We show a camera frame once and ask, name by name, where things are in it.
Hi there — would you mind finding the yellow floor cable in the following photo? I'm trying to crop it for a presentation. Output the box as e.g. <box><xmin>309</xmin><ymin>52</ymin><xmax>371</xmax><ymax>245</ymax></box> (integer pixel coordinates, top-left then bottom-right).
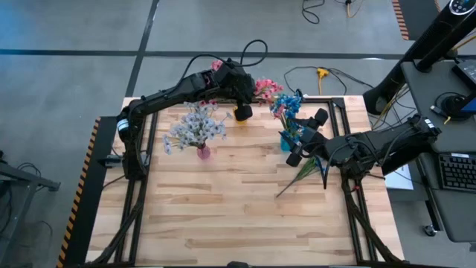
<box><xmin>344</xmin><ymin>0</ymin><xmax>364</xmax><ymax>19</ymax></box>

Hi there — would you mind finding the teal glass vase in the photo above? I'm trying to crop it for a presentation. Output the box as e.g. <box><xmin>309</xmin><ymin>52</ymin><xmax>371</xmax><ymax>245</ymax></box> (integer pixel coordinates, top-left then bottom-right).
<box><xmin>279</xmin><ymin>132</ymin><xmax>298</xmax><ymax>153</ymax></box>

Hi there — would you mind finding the black tower fan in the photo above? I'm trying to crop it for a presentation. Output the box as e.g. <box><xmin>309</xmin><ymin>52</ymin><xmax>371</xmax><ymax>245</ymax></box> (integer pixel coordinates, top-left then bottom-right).
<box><xmin>362</xmin><ymin>0</ymin><xmax>476</xmax><ymax>115</ymax></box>

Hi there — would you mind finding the pink glass vase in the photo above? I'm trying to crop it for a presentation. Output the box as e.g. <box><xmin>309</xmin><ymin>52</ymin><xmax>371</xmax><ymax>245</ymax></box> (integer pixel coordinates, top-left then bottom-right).
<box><xmin>196</xmin><ymin>143</ymin><xmax>212</xmax><ymax>161</ymax></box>

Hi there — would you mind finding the grey desk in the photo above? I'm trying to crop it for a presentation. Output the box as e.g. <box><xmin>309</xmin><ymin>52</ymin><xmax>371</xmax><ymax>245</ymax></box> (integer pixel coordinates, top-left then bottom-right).
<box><xmin>400</xmin><ymin>59</ymin><xmax>476</xmax><ymax>243</ymax></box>

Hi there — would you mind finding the yellow power plug cable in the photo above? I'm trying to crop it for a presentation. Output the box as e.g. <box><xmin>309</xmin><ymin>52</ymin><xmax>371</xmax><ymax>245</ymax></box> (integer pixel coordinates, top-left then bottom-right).
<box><xmin>315</xmin><ymin>66</ymin><xmax>330</xmax><ymax>96</ymax></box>

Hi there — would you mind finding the blue flat device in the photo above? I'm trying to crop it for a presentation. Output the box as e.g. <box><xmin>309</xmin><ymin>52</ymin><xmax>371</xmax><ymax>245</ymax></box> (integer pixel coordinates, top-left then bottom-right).
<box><xmin>460</xmin><ymin>95</ymin><xmax>476</xmax><ymax>113</ymax></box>

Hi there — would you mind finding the black keyboard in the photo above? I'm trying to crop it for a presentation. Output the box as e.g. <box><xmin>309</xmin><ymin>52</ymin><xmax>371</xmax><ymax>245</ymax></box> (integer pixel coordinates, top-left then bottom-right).
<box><xmin>437</xmin><ymin>153</ymin><xmax>476</xmax><ymax>193</ymax></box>

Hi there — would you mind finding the yellow glass vase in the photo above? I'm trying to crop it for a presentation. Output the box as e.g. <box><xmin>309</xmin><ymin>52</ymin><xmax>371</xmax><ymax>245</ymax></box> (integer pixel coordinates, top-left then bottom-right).
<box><xmin>232</xmin><ymin>106</ymin><xmax>249</xmax><ymax>126</ymax></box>

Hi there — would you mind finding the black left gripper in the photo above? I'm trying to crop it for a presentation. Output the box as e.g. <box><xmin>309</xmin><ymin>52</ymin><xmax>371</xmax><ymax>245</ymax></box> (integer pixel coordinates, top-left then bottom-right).
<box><xmin>215</xmin><ymin>58</ymin><xmax>257</xmax><ymax>122</ymax></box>

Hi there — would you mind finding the white paper sheet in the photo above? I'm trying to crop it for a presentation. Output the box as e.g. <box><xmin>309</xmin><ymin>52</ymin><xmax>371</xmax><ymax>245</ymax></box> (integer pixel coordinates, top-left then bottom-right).
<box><xmin>384</xmin><ymin>163</ymin><xmax>414</xmax><ymax>191</ymax></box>

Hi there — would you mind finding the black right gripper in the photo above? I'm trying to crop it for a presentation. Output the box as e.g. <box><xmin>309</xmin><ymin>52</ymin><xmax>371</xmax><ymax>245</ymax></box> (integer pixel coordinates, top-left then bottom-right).
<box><xmin>281</xmin><ymin>107</ymin><xmax>334</xmax><ymax>168</ymax></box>

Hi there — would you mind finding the black round desk device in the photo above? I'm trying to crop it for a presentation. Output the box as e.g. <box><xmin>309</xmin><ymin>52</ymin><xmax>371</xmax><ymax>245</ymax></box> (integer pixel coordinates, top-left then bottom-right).
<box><xmin>433</xmin><ymin>92</ymin><xmax>475</xmax><ymax>121</ymax></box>

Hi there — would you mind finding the dark laptop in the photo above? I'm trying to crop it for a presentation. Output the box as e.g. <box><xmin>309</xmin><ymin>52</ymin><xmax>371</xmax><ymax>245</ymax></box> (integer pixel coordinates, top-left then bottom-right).
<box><xmin>451</xmin><ymin>59</ymin><xmax>476</xmax><ymax>89</ymax></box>

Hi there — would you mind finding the black aluminium table frame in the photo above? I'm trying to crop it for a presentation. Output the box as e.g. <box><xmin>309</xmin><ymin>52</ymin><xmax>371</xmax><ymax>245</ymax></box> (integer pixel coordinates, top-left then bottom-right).
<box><xmin>88</xmin><ymin>89</ymin><xmax>407</xmax><ymax>267</ymax></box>

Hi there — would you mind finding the yellow wire bundle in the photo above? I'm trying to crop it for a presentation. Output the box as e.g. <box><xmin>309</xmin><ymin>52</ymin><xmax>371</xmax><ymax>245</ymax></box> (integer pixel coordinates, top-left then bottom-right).
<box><xmin>371</xmin><ymin>83</ymin><xmax>410</xmax><ymax>131</ymax></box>

